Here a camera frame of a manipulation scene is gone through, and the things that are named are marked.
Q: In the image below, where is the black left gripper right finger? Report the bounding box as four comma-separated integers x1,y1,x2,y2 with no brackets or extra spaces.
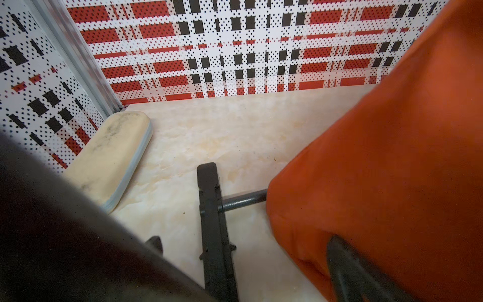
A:
327,235,415,302

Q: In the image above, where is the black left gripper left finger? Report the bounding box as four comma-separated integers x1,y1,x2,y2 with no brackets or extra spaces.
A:
146,236,164,255

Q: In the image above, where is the dark rust orange bag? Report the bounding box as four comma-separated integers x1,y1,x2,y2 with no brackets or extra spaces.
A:
266,1,482,301

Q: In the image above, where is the black metal clothes rack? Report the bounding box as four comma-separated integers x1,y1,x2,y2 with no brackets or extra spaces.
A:
0,131,269,302

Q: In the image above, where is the beige glasses case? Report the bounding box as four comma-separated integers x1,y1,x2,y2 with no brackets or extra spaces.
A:
62,111,153,213

